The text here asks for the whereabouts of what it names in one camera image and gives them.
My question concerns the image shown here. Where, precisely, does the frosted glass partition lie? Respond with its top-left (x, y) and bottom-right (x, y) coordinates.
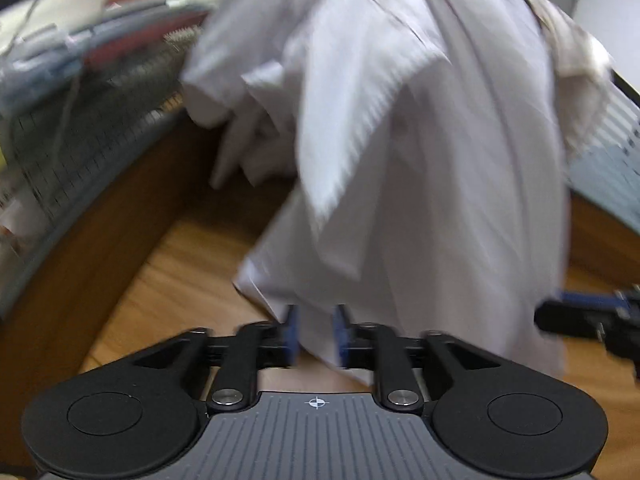
top-left (568, 74), bottom-right (640, 231)

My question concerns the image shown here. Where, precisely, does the beige cloth garment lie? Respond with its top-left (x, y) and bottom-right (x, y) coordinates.
top-left (524, 0), bottom-right (613, 159)

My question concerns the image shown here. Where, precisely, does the white shirt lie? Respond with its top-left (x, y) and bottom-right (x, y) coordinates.
top-left (181, 0), bottom-right (568, 375)

